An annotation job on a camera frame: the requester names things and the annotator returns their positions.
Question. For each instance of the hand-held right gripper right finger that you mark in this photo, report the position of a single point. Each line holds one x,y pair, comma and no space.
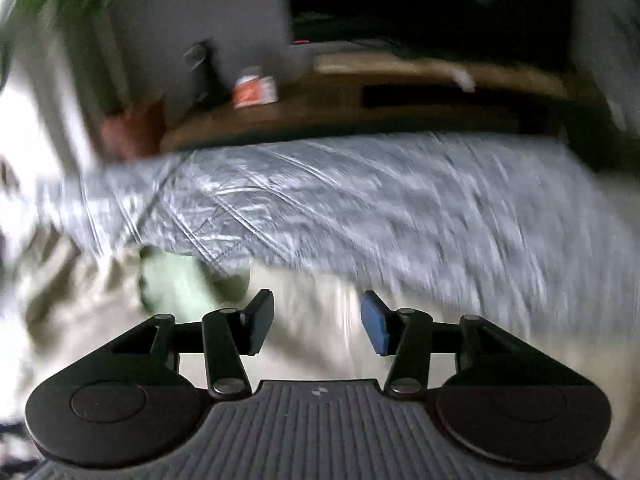
375,322

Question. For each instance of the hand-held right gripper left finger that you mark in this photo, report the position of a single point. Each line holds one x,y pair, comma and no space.
260,321

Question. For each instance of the beige garment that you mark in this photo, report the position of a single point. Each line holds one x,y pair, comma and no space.
320,310

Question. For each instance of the silver quilted blanket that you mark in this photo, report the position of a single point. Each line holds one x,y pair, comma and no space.
375,200

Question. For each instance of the wooden tv stand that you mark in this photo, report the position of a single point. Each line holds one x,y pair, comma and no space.
310,110

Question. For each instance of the terracotta plant pot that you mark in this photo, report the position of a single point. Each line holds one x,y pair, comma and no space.
132,130

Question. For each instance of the orange and white box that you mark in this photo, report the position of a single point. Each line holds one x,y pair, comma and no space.
254,89

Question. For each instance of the black tabletop device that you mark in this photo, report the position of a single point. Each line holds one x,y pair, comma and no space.
200,72

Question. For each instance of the black television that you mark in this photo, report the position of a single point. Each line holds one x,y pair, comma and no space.
425,0

